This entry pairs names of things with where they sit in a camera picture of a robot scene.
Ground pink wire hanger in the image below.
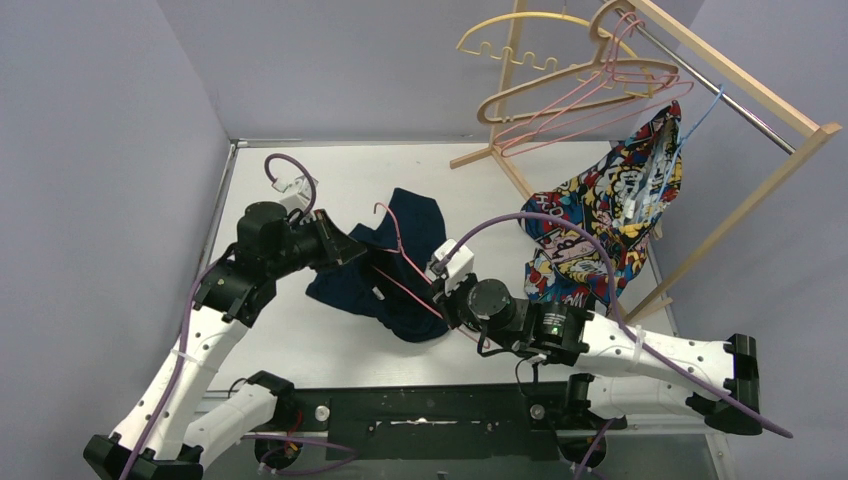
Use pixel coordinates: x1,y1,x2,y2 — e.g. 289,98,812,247
477,1,692,157
372,202,491,350

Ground navy blue shorts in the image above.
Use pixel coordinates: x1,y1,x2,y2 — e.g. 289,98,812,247
306,188,448,343

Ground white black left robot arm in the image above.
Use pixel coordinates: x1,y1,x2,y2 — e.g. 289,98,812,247
83,202,367,479

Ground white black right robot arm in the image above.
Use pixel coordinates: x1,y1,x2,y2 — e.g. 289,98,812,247
430,275,764,436

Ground colourful comic print shorts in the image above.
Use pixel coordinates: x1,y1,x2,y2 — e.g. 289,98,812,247
519,101,683,309

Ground yellow plastic hanger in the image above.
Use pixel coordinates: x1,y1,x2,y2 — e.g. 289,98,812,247
455,11,611,73

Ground beige wooden hanger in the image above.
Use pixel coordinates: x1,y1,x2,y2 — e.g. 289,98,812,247
477,1,680,125

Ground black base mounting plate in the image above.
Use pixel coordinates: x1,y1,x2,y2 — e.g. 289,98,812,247
259,382,605,462

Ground metal rack rod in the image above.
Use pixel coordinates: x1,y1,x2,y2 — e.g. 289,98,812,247
629,0,818,137

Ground wooden clothes rack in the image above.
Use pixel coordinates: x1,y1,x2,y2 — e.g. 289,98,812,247
457,1,842,323

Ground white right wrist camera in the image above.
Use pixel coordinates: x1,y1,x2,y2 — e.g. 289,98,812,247
426,239,474,294

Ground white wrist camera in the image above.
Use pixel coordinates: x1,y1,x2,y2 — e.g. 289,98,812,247
426,239,474,294
272,175,319,216

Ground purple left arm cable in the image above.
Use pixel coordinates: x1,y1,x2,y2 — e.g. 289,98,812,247
117,152,318,480

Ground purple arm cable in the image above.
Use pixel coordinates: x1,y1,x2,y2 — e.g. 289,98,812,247
431,211,794,440
117,152,318,480

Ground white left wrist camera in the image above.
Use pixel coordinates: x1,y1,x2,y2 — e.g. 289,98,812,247
272,175,319,216

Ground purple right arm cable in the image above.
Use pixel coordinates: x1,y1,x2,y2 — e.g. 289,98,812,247
431,211,794,440

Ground blue wire hanger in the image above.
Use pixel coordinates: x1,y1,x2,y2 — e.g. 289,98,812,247
651,84,725,208

